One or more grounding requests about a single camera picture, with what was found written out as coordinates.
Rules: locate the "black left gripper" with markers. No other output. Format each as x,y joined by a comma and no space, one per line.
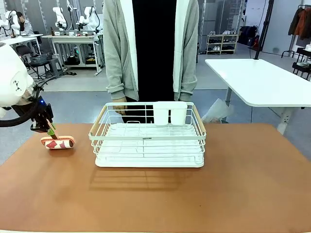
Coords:
42,114

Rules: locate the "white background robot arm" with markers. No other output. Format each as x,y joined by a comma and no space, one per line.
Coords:
59,18
90,19
11,21

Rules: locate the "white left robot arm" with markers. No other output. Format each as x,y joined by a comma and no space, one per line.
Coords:
12,72

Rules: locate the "person's right forearm grey sleeve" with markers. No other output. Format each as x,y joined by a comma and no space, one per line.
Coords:
116,72

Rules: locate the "person's left forearm grey sleeve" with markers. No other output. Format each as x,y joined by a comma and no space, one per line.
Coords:
187,72

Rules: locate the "person's right hand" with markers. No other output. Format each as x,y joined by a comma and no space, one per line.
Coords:
120,106

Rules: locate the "grey plastic stool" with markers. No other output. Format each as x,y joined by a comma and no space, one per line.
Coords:
55,66

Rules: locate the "black plastic crate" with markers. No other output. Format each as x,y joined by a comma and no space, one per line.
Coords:
41,59

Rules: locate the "black office chair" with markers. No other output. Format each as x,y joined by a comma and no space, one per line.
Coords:
29,58

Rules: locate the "white background workbench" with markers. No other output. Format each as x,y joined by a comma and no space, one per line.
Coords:
73,37

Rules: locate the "white background desk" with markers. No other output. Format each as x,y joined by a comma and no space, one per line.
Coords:
19,38

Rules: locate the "white plastic drip tray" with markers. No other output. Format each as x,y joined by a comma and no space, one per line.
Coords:
148,164

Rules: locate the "seated person in grey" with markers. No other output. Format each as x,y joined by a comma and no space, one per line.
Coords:
24,24

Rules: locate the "white plastic utensil holder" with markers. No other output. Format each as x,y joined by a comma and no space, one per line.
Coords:
170,112

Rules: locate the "person in grey cardigan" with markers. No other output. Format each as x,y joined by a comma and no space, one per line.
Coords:
155,48

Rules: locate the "translucent white plastic bag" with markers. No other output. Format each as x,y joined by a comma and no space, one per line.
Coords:
216,112

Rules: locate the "grey sneakers pair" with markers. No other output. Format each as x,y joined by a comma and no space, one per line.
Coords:
212,33

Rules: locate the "wooden shoe rack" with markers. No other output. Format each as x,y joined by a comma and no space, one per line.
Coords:
222,43

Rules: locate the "white sneakers pair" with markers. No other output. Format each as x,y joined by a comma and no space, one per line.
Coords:
226,32

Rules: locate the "large white side table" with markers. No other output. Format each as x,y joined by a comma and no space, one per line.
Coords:
262,80

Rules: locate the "black bags pile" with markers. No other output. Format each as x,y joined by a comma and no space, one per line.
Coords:
249,35

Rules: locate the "black stand pole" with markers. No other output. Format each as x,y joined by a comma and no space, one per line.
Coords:
263,31

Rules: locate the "black garment rack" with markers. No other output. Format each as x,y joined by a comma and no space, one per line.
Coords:
292,46

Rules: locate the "black shelf cart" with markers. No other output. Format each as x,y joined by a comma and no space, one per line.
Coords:
302,63

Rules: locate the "hanging brown orange jackets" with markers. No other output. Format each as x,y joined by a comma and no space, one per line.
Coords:
301,21

